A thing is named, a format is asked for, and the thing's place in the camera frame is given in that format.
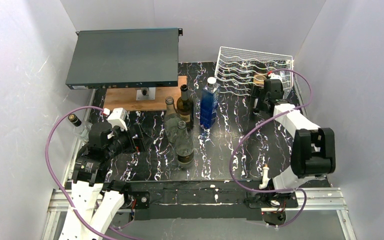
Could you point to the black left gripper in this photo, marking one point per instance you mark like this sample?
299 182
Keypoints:
137 141

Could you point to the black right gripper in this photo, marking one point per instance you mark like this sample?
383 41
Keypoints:
258 100

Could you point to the dark green bottle silver neck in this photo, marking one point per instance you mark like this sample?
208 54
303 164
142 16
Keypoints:
259 80

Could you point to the clear glass bottle gold label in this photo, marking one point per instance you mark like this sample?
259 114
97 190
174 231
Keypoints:
184 146

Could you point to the blue rectangular glass bottle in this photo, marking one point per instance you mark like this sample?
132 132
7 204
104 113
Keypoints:
209 102

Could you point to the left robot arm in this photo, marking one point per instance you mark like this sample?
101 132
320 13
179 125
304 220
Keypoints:
95 200

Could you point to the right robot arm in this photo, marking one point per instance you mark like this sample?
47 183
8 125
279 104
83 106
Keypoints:
313 148

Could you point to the clear glass bottle tall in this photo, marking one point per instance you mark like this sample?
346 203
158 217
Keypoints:
171 120

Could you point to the dark wine bottle white label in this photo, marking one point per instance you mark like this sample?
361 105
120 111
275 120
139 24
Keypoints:
185 107

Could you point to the clear bottle black cap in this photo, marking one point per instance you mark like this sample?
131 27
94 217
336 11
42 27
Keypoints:
81 128

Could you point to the wooden board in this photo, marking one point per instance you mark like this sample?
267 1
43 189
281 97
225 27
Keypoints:
126 97

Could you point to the white plastic peg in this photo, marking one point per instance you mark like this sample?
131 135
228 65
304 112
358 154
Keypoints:
265 178

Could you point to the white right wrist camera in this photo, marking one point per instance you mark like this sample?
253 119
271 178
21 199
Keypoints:
274 76

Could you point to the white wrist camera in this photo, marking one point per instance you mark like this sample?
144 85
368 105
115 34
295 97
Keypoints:
274 76
116 117

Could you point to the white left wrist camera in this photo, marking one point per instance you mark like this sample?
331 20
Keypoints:
116 117

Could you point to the white wire wine rack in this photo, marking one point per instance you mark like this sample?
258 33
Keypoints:
236 67

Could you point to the metal stand post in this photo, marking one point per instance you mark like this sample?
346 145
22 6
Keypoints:
146 94

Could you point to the grey network switch box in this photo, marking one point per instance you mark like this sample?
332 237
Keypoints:
125 58

